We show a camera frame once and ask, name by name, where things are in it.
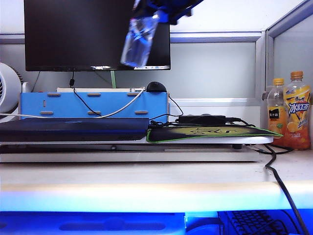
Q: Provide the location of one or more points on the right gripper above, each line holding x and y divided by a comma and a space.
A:
176, 8

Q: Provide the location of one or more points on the large iced tea bottle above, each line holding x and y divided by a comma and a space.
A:
298, 115

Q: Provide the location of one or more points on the clear mineral water bottle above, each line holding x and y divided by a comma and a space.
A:
139, 41

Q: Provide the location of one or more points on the white flat tray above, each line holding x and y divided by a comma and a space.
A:
97, 90

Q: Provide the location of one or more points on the white flat base board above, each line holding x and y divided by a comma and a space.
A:
122, 156

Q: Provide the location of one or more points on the grey office partition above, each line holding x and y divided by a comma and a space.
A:
262, 61

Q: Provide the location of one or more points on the black green-edged mouse pad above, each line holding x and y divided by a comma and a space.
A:
207, 132

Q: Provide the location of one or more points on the small orange juice bottle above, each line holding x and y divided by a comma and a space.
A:
276, 110

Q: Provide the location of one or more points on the black keyboard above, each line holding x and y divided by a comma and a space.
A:
254, 221

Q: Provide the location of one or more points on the green monitor stand strip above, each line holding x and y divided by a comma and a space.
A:
112, 79

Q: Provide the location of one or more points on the white desk fan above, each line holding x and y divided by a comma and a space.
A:
7, 85

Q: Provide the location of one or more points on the blue wooden organizer box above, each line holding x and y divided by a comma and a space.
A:
110, 104

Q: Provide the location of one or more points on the black power adapter brick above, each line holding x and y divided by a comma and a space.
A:
203, 119

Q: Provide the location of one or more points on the black computer monitor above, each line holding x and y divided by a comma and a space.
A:
73, 34

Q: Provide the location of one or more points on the black computer mouse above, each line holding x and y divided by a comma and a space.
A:
155, 86

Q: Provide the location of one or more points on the dark closed laptop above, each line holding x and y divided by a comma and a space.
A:
73, 128

